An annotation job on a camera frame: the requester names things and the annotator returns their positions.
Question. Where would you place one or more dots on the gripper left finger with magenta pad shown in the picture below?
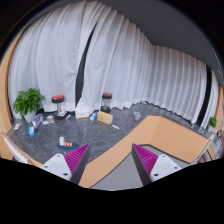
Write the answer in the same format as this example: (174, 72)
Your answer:
(69, 166)

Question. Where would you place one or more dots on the white curtain right section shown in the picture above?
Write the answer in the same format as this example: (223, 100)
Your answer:
(183, 85)

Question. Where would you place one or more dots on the white curtain left section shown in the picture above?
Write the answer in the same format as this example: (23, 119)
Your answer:
(81, 51)

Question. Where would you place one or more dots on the small blue white box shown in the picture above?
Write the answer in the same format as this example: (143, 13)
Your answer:
(93, 116)

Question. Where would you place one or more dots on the white cardboard box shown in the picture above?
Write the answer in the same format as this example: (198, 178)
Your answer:
(81, 114)

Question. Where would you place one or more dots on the purple cup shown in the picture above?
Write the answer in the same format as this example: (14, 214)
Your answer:
(137, 115)

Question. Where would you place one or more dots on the small green plant right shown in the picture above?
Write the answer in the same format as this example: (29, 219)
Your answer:
(212, 123)

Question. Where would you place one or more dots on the yellow cardboard box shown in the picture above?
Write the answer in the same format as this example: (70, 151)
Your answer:
(104, 117)

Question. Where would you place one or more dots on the blue tray with orange items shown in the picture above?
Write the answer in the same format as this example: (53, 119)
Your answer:
(66, 145)

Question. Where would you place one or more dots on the right red-topped black stool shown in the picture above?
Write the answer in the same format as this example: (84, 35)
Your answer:
(106, 98)

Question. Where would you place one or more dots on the green potted plant white pot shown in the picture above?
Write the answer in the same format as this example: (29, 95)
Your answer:
(27, 103)

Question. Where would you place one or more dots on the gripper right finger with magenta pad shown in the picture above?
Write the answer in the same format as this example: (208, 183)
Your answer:
(152, 167)

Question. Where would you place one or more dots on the purple box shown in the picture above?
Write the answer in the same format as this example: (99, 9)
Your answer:
(37, 120)

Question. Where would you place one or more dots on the left red-topped black stool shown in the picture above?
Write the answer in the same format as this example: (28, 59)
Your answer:
(58, 100)

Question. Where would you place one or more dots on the red-topped black stool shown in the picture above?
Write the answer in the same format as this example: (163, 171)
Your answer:
(58, 100)
(106, 98)

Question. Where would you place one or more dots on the white curtain section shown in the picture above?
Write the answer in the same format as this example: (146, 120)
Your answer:
(81, 51)
(183, 85)

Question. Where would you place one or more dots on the small blue white packet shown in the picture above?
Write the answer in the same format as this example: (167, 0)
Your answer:
(31, 131)

